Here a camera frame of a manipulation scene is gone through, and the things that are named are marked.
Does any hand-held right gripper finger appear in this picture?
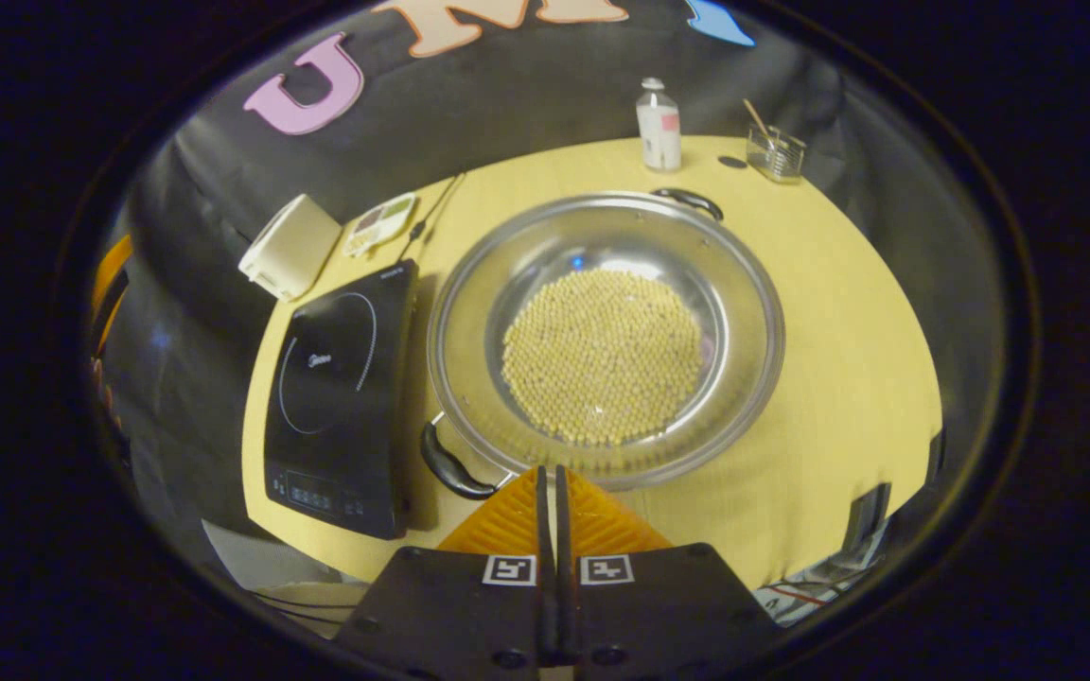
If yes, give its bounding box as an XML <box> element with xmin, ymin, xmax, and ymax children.
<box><xmin>332</xmin><ymin>463</ymin><xmax>554</xmax><ymax>681</ymax></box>
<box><xmin>554</xmin><ymin>463</ymin><xmax>778</xmax><ymax>681</ymax></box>

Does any black induction cooktop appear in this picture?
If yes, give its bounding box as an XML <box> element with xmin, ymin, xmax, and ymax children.
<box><xmin>263</xmin><ymin>260</ymin><xmax>420</xmax><ymax>540</ymax></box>

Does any steel pot with black handles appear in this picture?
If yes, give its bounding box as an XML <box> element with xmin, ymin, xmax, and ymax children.
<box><xmin>420</xmin><ymin>187</ymin><xmax>787</xmax><ymax>500</ymax></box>

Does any white plastic box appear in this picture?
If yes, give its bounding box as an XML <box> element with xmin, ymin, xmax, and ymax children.
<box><xmin>238</xmin><ymin>194</ymin><xmax>343</xmax><ymax>302</ymax></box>

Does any pile of yellow soybeans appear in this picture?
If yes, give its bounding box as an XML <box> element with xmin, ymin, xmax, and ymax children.
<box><xmin>501</xmin><ymin>268</ymin><xmax>705</xmax><ymax>448</ymax></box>

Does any white divided dish of beans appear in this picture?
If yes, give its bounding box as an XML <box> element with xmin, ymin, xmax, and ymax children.
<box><xmin>343</xmin><ymin>192</ymin><xmax>418</xmax><ymax>258</ymax></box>

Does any small clear bottle white label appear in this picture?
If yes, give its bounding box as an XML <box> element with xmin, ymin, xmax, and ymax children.
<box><xmin>636</xmin><ymin>78</ymin><xmax>683</xmax><ymax>172</ymax></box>

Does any clear glass holder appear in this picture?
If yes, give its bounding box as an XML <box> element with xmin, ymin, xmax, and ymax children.
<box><xmin>746</xmin><ymin>125</ymin><xmax>807</xmax><ymax>183</ymax></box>

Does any black power cable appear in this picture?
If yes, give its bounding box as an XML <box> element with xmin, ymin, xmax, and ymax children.
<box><xmin>396</xmin><ymin>173</ymin><xmax>466</xmax><ymax>264</ymax></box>

